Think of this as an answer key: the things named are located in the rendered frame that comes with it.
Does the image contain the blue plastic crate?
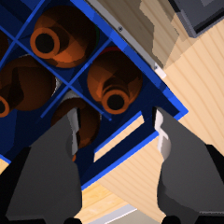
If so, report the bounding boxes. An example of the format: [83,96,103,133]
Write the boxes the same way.
[0,0,189,190]

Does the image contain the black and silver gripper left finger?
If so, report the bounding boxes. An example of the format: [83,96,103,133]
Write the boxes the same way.
[0,107,83,224]

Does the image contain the dark grey square tray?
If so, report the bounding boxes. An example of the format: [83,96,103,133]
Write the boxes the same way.
[168,0,224,38]

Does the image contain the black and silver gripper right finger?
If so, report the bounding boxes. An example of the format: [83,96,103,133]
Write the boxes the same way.
[152,106,224,224]

